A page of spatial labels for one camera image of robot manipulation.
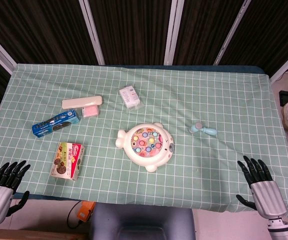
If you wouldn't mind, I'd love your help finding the white tissue pack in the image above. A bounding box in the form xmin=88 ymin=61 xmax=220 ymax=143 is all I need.
xmin=118 ymin=84 xmax=143 ymax=110

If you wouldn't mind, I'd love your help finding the grey blue chair seat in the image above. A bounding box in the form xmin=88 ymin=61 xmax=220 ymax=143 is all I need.
xmin=88 ymin=201 xmax=197 ymax=240

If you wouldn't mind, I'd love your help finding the orange device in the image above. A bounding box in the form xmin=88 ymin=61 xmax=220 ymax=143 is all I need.
xmin=76 ymin=201 xmax=96 ymax=223

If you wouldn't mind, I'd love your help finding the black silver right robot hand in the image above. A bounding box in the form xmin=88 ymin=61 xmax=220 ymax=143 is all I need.
xmin=235 ymin=155 xmax=288 ymax=221

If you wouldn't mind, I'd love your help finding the green red biscuit box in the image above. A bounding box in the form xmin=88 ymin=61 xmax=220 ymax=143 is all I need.
xmin=49 ymin=142 xmax=86 ymax=181

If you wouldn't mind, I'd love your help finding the light blue small handheld toy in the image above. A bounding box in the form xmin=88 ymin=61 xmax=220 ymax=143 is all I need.
xmin=189 ymin=121 xmax=218 ymax=136

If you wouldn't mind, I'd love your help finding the blue cookie box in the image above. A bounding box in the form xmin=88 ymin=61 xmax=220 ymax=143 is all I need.
xmin=31 ymin=109 xmax=82 ymax=139

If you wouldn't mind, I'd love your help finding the beige pencil case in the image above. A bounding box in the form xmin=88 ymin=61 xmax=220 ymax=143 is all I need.
xmin=61 ymin=95 xmax=104 ymax=110

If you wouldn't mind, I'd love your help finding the white fish game toy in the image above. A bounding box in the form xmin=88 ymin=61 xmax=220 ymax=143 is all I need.
xmin=115 ymin=122 xmax=175 ymax=173

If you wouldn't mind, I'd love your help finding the pink eraser pack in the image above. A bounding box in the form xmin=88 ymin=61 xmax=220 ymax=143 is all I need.
xmin=81 ymin=104 xmax=101 ymax=119

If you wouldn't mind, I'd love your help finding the black cable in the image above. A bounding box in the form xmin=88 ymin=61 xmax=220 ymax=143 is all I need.
xmin=67 ymin=201 xmax=85 ymax=230

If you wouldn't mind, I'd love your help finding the green checked tablecloth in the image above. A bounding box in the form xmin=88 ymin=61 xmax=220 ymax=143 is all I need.
xmin=0 ymin=63 xmax=288 ymax=213

